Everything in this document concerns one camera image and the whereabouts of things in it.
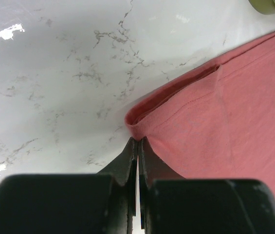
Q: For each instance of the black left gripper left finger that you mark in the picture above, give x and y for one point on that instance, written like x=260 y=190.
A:
x=121 y=207

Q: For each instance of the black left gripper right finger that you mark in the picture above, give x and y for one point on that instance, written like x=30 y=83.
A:
x=151 y=168

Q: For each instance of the pink t-shirt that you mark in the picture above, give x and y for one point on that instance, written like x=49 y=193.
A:
x=218 y=120

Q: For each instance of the olive green plastic bin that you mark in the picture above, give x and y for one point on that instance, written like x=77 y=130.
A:
x=265 y=7

